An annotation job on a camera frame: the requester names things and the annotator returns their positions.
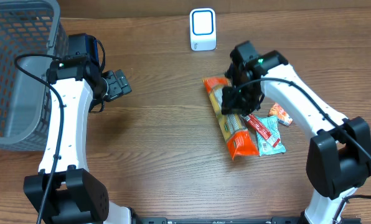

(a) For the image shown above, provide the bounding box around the red white stick packet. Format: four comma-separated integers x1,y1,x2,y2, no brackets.
242,114,280,147

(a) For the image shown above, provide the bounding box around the orange noodle packet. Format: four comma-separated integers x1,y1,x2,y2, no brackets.
202,77,259,159

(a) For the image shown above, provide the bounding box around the small orange white box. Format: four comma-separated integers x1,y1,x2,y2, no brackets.
268,103,293,126

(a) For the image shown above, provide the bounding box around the teal snack packet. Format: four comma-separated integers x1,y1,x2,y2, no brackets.
256,116,286,156

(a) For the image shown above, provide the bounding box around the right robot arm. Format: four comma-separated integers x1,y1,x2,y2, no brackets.
222,41,371,223

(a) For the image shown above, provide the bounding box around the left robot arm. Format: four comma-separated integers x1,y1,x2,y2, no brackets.
23,34,140,224

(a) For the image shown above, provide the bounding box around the white barcode scanner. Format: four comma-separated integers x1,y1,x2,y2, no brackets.
189,8,217,51

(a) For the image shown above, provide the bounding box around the grey plastic mesh basket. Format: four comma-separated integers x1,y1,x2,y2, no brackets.
0,0,68,151

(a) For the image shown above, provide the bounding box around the right black cable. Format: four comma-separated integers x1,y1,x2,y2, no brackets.
228,77,371,224

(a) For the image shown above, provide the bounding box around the black cable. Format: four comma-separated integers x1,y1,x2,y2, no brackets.
228,77,371,224
13,53,65,224

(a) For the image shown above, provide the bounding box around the left black cable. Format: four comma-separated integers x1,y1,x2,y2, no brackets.
13,53,65,224

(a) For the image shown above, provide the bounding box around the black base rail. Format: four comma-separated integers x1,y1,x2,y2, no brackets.
135,217,362,224

